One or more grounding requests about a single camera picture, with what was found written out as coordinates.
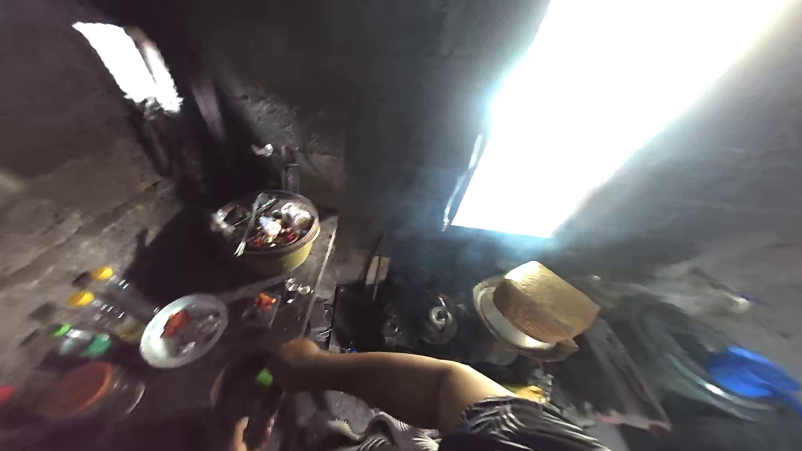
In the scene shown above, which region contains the person's right hand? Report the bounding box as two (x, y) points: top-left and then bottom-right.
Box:
(272, 338), (329, 393)

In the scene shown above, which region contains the person's left hand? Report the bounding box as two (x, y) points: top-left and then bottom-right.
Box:
(232, 416), (275, 451)

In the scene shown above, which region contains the person's right forearm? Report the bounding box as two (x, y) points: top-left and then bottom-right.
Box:
(320, 351), (610, 451)

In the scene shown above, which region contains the white oval plate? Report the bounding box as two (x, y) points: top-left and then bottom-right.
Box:
(140, 294), (229, 369)

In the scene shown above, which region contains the red food piece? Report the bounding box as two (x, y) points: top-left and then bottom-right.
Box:
(162, 310), (190, 340)

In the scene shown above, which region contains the dark wooden bench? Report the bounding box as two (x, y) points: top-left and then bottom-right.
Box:
(144, 215), (340, 395)

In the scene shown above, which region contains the person's body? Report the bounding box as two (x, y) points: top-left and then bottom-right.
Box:
(301, 410), (442, 451)

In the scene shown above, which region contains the small clear glass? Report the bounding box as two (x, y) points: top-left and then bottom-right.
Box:
(285, 278), (313, 305)

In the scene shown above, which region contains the jar with orange lid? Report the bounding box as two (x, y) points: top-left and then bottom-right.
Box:
(41, 361), (146, 419)

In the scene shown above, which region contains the yellow round basin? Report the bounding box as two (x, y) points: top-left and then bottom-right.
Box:
(210, 190), (321, 277)

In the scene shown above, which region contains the clear bottle, yellow cap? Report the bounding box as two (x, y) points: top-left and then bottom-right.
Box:
(66, 289), (146, 343)
(90, 266), (160, 322)

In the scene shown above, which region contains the clear bottle, green cap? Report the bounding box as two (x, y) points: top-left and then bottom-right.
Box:
(51, 322), (113, 360)

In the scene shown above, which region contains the pile of mixed scraps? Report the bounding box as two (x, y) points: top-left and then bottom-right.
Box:
(212, 193), (314, 251)

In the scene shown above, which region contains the small wooden block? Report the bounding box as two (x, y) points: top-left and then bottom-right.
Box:
(366, 254), (391, 286)

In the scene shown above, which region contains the shiny round metal lid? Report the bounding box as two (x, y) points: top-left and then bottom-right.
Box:
(420, 294), (459, 346)

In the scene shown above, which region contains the wide light metal pot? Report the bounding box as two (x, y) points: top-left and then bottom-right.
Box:
(473, 275), (579, 363)

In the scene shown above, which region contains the yellow crumpled object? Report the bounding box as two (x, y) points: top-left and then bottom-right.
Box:
(505, 384), (548, 403)

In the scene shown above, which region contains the woven straw basket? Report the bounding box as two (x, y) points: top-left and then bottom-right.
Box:
(493, 261), (601, 344)

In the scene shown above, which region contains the dark flat board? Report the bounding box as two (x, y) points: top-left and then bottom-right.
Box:
(554, 317), (672, 434)

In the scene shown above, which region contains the large dark round tub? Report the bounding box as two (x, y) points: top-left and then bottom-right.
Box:
(627, 301), (779, 422)

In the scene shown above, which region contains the large bright window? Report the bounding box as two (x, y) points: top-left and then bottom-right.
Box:
(451, 0), (787, 239)

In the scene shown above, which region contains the blue plastic scoop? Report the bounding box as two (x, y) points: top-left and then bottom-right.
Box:
(706, 346), (801, 402)

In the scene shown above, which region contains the small bright wall opening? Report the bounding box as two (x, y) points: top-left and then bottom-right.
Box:
(72, 22), (184, 114)

